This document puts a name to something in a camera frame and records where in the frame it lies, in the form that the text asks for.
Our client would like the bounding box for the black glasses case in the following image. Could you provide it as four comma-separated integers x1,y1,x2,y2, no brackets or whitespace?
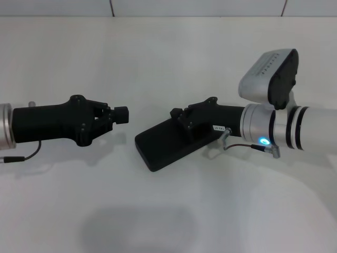
134,115,227,172

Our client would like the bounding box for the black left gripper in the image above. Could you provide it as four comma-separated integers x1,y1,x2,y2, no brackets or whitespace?
12,94,130,148

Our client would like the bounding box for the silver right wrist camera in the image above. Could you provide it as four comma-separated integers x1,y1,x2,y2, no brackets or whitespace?
237,48,300,111

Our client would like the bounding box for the right gripper cable with plug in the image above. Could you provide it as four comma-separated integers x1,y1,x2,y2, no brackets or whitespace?
217,127,282,159

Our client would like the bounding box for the gripper cable with plug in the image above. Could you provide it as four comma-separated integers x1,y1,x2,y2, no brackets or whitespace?
0,141,42,163
217,127,282,159

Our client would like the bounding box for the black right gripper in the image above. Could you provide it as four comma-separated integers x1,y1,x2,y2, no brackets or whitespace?
170,96,245,141

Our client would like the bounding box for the left gripper cable with plug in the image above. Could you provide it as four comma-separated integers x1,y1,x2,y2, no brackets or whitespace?
0,141,42,163

